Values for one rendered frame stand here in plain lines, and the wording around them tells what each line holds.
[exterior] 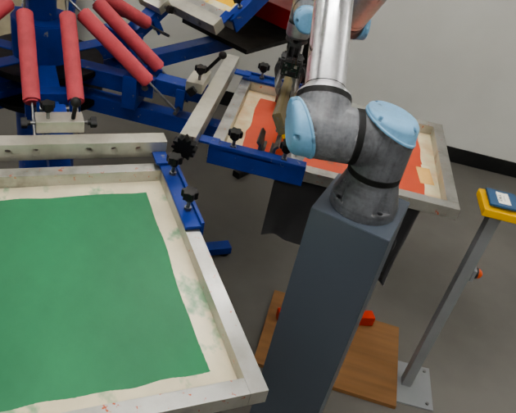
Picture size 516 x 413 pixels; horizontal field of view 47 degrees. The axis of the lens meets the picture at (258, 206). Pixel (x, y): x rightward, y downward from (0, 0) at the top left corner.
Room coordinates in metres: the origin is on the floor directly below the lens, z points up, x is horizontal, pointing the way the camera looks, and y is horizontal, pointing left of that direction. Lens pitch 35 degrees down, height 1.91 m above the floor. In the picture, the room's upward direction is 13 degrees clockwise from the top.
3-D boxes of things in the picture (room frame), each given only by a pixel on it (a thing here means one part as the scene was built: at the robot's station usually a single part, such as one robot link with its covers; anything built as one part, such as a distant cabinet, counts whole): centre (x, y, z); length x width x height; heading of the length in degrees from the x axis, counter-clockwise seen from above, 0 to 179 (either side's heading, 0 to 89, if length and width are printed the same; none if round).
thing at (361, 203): (1.10, -0.23, 1.25); 0.15 x 0.15 x 0.10
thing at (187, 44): (2.42, 0.49, 0.91); 1.34 x 0.41 x 0.08; 148
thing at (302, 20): (1.71, -0.03, 1.39); 0.11 x 0.11 x 0.08; 7
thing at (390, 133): (1.10, -0.22, 1.37); 0.13 x 0.12 x 0.14; 97
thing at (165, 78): (1.84, 0.35, 1.02); 0.17 x 0.06 x 0.05; 88
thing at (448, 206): (1.82, -0.21, 0.97); 0.79 x 0.58 x 0.04; 88
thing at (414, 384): (1.68, -0.77, 0.48); 0.22 x 0.22 x 0.96; 88
